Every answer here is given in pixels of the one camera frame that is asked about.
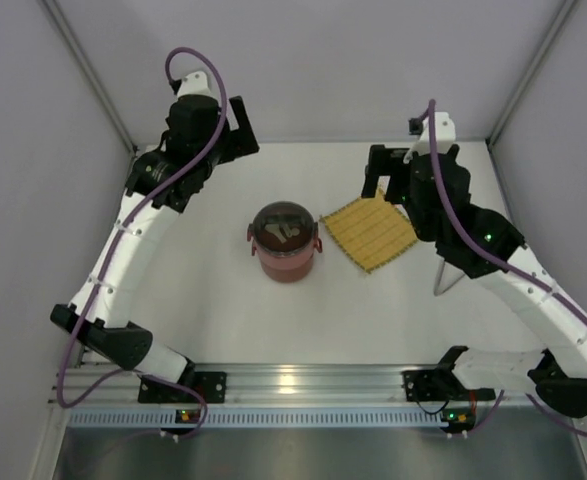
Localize metal tongs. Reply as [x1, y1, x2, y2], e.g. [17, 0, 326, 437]
[432, 259, 466, 297]

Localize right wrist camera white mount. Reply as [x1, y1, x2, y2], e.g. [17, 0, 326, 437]
[403, 111, 456, 164]

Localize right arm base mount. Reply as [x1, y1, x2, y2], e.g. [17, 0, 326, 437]
[402, 369, 497, 403]

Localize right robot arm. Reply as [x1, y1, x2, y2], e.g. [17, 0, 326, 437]
[362, 144, 587, 418]

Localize beige spoon head piece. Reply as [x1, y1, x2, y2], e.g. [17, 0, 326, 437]
[265, 223, 287, 243]

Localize grey lunch box lid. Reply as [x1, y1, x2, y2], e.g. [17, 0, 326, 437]
[247, 201, 319, 258]

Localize beige spoon handle piece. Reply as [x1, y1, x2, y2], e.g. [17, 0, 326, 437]
[281, 224, 301, 240]

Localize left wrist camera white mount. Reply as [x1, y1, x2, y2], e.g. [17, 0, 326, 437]
[169, 70, 214, 98]

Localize pink lunch box tier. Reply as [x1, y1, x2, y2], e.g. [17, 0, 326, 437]
[247, 235, 323, 270]

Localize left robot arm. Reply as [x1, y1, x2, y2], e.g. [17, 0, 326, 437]
[54, 143, 420, 390]

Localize perforated cable duct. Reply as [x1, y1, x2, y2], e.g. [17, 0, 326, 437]
[68, 407, 446, 429]

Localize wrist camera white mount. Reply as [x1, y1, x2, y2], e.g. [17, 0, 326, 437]
[169, 70, 214, 98]
[403, 111, 456, 164]

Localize aluminium mounting rail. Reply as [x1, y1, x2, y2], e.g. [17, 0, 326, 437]
[47, 363, 587, 407]

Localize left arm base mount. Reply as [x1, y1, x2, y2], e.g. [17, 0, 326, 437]
[137, 371, 227, 404]

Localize bamboo woven mat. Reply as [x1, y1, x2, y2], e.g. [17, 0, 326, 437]
[321, 187, 418, 274]

